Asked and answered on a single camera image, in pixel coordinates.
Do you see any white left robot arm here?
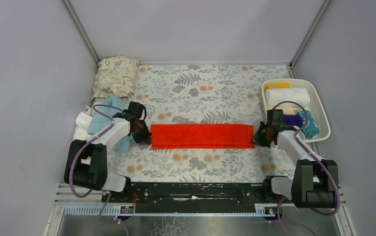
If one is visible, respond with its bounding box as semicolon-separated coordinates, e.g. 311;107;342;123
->
64;101;152;194

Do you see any teal bunny pattern towel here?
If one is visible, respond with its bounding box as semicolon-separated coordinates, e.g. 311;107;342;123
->
296;110;320;139

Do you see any floral pattern table mat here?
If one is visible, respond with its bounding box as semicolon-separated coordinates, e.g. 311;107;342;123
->
108;65;294;182

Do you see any yellow rolled towel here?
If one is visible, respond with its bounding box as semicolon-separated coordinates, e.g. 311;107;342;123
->
264;83;291;90

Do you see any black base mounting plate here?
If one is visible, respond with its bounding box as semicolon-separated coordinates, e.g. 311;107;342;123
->
101;182;281;207

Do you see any light blue towel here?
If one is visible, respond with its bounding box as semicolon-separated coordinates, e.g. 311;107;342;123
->
88;95;132;154

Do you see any white crumpled towel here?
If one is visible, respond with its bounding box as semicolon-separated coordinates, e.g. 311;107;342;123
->
73;112;92;140

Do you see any cream leaf print towel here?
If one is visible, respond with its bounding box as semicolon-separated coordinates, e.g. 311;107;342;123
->
92;56;140;99

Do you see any white rolled towel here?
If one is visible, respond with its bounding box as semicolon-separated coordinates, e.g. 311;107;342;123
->
264;88;311;108

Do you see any cream rolled towel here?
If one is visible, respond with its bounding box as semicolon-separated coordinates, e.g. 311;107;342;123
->
267;106;295;115

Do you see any white plastic tray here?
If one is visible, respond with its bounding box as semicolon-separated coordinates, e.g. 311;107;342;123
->
261;78;331;143

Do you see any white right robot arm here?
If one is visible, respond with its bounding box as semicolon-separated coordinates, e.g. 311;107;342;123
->
252;109;340;210

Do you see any purple rolled towel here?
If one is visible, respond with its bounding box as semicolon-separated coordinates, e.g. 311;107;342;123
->
283;115;304;128

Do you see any orange red towel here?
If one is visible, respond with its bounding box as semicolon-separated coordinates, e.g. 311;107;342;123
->
150;123;255;149

